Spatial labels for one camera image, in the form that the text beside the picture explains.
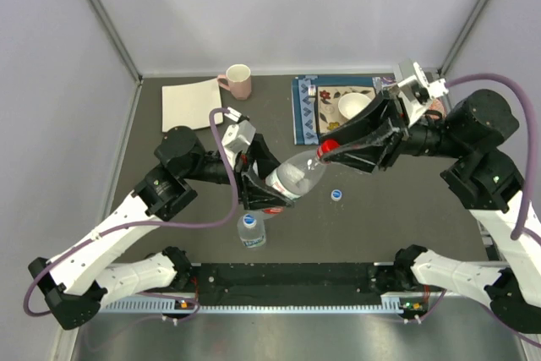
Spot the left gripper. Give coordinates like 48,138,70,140
181,132,298,209

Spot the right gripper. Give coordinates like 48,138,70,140
318,92,467,174

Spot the red-cap red-label bottle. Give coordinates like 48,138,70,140
265,150,326,200

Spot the small blue-cap water bottle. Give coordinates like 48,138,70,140
237,211,266,249

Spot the blue white bottle cap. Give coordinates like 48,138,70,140
331,189,342,201

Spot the white-cap red-label bottle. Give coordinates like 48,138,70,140
257,206,284,220

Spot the red bottle cap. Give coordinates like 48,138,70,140
316,139,340,158

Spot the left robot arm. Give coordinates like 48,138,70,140
29,121,295,331

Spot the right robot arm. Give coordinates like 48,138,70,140
317,90,540,334

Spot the white bowl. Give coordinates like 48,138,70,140
338,93,372,120

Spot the floral square plate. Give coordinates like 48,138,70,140
315,86,375,135

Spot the blue patterned placemat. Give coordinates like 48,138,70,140
292,75,377,145

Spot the red patterned bowl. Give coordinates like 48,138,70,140
426,100,446,120

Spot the pink mug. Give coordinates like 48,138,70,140
216,64,252,100

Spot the white square plate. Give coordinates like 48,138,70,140
161,79,222,133

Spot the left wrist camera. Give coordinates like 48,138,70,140
221,107,255,167

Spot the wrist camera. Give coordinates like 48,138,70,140
221,107,255,167
395,59,449,128

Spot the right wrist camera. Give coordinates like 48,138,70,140
395,59,449,128

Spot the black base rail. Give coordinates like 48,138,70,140
168,246,428,307

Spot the grey slotted cable duct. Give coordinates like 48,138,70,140
101,291,428,315

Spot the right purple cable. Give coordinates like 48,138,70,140
443,73,541,349

